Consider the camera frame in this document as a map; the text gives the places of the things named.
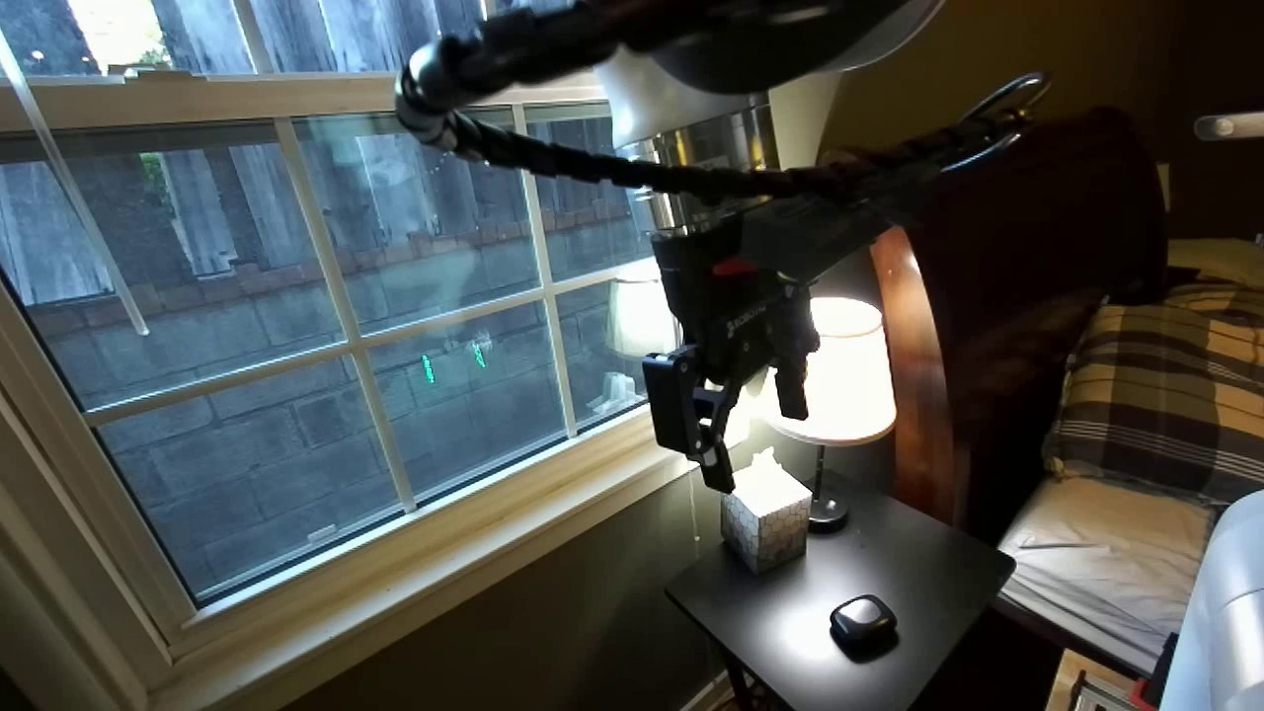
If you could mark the dark wooden headboard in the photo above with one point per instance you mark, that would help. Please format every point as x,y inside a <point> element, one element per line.
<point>1013,264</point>

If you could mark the white cylindrical wall fixture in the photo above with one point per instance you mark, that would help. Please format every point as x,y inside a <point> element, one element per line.
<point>1230,128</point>

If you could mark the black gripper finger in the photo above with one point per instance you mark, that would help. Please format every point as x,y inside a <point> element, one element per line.
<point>694,400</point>
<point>797,369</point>

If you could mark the plaid pillow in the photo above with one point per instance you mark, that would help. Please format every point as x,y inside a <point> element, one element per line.
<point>1167,397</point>

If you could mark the clear plastic blind wand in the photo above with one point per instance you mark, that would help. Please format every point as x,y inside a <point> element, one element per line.
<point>80,198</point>

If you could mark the small black rounded device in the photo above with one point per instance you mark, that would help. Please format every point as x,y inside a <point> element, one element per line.
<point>861,627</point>

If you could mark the white lamp shade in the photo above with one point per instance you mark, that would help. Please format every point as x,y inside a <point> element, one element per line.
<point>851,377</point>

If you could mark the white tissue box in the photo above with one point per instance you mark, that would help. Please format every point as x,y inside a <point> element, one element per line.
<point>768,521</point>

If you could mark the white bed sheet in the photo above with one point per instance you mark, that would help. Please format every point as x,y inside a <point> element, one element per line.
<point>1093,555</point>

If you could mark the black nightstand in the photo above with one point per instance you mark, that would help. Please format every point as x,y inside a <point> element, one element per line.
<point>843,580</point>

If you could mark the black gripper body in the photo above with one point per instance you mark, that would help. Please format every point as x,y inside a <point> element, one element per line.
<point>733,289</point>

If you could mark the white framed grid window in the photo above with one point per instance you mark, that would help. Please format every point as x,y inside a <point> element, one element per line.
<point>240,397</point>

